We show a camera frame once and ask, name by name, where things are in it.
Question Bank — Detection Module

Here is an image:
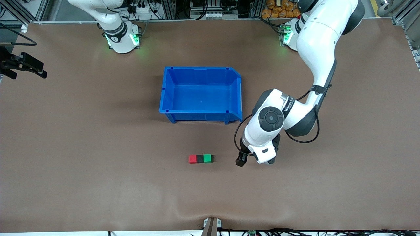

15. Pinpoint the blue plastic storage bin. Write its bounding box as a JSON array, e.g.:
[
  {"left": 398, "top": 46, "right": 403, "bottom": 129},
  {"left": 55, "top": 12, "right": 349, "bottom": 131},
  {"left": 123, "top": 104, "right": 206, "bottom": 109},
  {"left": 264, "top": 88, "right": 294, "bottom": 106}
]
[{"left": 159, "top": 66, "right": 243, "bottom": 125}]

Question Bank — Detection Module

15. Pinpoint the white power strip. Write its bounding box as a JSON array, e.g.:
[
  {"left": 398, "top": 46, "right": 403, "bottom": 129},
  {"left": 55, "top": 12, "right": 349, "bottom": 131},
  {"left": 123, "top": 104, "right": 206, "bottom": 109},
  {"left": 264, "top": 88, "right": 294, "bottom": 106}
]
[{"left": 130, "top": 0, "right": 158, "bottom": 15}]

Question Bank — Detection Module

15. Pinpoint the white terminal block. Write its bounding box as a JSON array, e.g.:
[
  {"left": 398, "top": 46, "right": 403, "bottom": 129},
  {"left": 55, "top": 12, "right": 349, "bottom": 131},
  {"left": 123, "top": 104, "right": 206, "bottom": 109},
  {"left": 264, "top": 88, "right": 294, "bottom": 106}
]
[{"left": 205, "top": 11, "right": 230, "bottom": 19}]

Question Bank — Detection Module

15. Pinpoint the orange snack packets pile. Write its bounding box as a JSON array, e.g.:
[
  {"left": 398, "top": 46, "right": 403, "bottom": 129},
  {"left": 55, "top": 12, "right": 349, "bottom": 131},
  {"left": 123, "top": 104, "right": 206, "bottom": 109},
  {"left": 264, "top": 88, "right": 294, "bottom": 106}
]
[{"left": 262, "top": 0, "right": 302, "bottom": 19}]

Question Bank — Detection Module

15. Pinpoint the grey rounded metal fixture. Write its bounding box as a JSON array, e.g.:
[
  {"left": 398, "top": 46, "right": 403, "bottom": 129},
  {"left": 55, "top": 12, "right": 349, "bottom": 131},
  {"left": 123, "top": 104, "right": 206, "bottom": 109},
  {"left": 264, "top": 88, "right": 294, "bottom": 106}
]
[{"left": 377, "top": 0, "right": 397, "bottom": 17}]

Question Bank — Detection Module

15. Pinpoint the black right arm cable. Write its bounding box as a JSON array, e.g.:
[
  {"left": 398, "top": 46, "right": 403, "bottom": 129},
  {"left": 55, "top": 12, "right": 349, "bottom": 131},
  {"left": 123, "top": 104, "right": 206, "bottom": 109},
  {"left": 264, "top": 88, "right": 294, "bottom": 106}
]
[{"left": 0, "top": 21, "right": 37, "bottom": 46}]

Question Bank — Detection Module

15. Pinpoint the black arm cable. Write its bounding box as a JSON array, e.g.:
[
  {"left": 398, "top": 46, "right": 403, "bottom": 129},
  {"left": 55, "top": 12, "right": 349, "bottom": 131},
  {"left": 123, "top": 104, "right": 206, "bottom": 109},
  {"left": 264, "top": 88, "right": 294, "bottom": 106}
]
[
  {"left": 234, "top": 84, "right": 332, "bottom": 158},
  {"left": 0, "top": 21, "right": 37, "bottom": 46}
]

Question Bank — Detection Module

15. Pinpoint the aluminium frame strut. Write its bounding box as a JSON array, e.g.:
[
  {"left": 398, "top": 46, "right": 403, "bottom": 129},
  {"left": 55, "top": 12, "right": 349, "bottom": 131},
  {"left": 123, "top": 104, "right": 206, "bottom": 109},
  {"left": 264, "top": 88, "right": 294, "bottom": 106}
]
[{"left": 0, "top": 0, "right": 53, "bottom": 22}]

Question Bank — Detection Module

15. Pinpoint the grey metal clamp bracket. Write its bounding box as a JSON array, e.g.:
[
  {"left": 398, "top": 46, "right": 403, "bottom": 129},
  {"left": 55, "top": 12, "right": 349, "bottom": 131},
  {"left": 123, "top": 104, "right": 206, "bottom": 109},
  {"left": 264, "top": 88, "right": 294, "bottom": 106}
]
[{"left": 203, "top": 217, "right": 222, "bottom": 230}]

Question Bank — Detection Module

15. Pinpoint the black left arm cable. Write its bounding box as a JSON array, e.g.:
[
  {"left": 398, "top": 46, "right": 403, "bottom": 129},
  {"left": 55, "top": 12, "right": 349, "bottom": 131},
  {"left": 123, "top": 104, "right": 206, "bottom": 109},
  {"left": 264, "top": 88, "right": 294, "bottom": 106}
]
[{"left": 234, "top": 84, "right": 332, "bottom": 158}]

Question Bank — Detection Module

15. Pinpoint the brown camera mount pole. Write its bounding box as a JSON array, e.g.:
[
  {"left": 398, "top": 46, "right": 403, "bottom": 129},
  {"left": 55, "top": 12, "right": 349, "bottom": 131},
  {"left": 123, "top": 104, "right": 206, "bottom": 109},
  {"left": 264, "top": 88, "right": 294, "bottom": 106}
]
[{"left": 201, "top": 218, "right": 219, "bottom": 236}]

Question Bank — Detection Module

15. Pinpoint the metal table edge rail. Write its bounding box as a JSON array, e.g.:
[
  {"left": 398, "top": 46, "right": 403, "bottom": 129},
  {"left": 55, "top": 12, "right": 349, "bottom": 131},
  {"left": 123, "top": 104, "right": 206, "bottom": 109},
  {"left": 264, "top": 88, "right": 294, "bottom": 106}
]
[{"left": 21, "top": 18, "right": 399, "bottom": 25}]

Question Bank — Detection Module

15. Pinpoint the aluminium frame profile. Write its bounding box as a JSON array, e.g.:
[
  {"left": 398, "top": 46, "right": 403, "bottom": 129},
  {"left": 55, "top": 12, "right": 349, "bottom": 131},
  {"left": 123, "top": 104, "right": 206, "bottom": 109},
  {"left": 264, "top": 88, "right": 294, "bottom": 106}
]
[{"left": 392, "top": 5, "right": 420, "bottom": 71}]

